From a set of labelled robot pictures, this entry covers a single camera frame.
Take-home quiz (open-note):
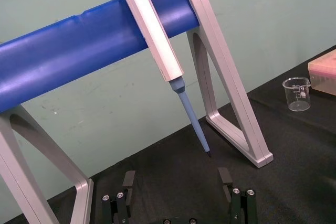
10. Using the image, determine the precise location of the blue and grey pipette stand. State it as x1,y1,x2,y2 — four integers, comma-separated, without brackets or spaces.
0,0,274,224

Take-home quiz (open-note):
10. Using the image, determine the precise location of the small clear glass beaker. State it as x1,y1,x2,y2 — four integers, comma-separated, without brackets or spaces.
282,77,312,112

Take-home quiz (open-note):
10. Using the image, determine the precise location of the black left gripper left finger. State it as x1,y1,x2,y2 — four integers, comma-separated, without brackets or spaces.
101,170,137,224

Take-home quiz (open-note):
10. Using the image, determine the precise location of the pink pipette tip box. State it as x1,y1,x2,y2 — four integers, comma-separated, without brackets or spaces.
308,48,336,94

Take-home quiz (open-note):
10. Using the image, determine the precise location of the black table cloth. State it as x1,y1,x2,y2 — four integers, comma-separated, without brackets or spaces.
5,45,336,224

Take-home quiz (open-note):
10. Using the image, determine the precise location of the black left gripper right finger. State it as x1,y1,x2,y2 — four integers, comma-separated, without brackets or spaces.
218,167,256,224

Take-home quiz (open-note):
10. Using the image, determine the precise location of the white and blue pipette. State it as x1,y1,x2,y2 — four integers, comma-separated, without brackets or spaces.
119,0,212,158

